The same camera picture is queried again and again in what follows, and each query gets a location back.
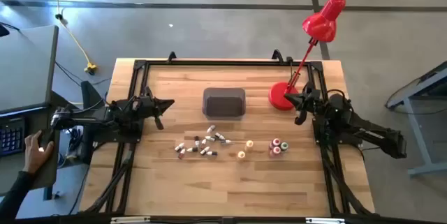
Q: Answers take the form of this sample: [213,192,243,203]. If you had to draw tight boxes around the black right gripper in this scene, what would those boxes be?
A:
[284,81,331,126]

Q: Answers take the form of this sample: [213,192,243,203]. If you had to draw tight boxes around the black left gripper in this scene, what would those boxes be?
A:
[134,86,175,131]

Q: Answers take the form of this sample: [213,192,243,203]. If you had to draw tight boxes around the grey translucent plastic bin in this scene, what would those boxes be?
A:
[202,87,247,119]

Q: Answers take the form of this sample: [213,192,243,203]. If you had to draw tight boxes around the person's forearm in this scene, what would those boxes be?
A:
[0,170,35,222]

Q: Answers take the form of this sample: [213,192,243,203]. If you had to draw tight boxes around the black desk leg base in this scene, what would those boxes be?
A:
[50,80,105,113]

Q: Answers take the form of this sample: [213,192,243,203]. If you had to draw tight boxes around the red desk lamp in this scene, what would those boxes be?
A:
[268,0,347,112]

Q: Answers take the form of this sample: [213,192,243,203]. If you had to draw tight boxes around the blue-grey side table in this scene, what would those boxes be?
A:
[385,59,447,179]

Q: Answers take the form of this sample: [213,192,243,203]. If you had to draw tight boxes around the silver aluminium bar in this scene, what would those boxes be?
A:
[110,216,151,224]
[305,217,346,224]

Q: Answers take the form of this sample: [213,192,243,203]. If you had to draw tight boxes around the person's hand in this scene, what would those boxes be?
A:
[22,129,56,177]

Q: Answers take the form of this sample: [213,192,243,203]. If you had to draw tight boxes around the grey office desk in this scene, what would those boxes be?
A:
[0,24,62,197]

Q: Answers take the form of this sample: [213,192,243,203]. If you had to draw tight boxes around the black computer keyboard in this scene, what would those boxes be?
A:
[0,117,27,158]

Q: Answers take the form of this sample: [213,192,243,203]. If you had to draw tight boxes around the black metal table frame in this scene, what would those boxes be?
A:
[79,50,376,218]

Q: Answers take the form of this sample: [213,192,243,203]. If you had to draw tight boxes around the cable bundle under desk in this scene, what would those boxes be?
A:
[59,124,87,164]

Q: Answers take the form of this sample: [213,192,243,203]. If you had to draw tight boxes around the black floor cable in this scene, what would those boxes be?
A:
[386,77,447,117]
[54,61,112,87]

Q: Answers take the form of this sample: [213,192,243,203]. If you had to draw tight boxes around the yellow extension cable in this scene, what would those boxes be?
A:
[43,0,92,67]

